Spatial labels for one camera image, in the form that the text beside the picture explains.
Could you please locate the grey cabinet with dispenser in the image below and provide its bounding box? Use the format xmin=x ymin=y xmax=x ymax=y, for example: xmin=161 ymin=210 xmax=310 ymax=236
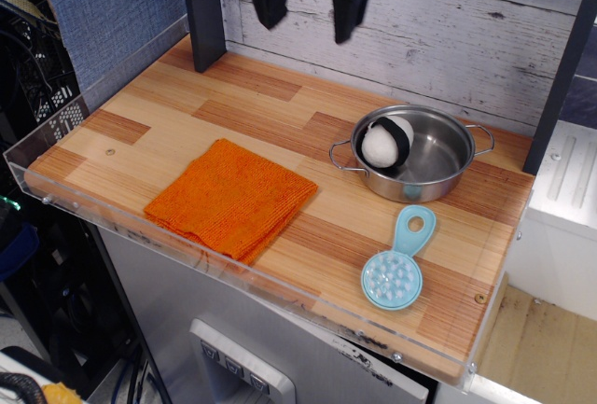
xmin=95 ymin=226 xmax=472 ymax=404

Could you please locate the blue fabric panel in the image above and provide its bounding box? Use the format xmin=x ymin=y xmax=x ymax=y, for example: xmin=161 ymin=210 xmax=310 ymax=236
xmin=49 ymin=0 xmax=187 ymax=91

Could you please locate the orange folded cloth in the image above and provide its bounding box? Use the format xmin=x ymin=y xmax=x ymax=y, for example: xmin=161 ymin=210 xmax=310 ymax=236
xmin=144 ymin=139 xmax=317 ymax=265

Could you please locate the black perforated crate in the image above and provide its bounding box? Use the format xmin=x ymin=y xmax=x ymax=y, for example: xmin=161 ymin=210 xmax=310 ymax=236
xmin=1 ymin=0 xmax=87 ymax=150

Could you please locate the stainless steel pot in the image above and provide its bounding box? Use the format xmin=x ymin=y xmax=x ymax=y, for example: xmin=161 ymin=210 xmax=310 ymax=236
xmin=343 ymin=104 xmax=495 ymax=203

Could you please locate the white ball with black band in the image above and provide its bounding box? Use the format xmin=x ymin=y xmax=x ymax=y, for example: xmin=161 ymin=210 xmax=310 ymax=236
xmin=359 ymin=116 xmax=414 ymax=175

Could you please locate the dark grey post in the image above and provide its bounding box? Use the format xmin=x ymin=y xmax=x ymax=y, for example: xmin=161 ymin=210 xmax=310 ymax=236
xmin=522 ymin=0 xmax=596 ymax=175
xmin=186 ymin=0 xmax=227 ymax=73

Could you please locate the dark grey left post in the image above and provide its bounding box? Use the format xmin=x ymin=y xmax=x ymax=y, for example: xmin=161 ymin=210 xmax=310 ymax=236
xmin=186 ymin=0 xmax=227 ymax=73

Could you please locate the light blue scrub brush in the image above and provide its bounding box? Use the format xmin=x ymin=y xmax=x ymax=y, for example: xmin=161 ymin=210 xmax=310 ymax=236
xmin=361 ymin=205 xmax=437 ymax=311

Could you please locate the white block with ridges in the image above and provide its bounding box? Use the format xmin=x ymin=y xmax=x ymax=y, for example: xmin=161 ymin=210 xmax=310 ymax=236
xmin=530 ymin=120 xmax=596 ymax=230

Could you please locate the dark grey right post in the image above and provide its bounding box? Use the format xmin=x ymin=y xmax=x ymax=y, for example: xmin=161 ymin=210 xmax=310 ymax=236
xmin=522 ymin=0 xmax=596 ymax=175

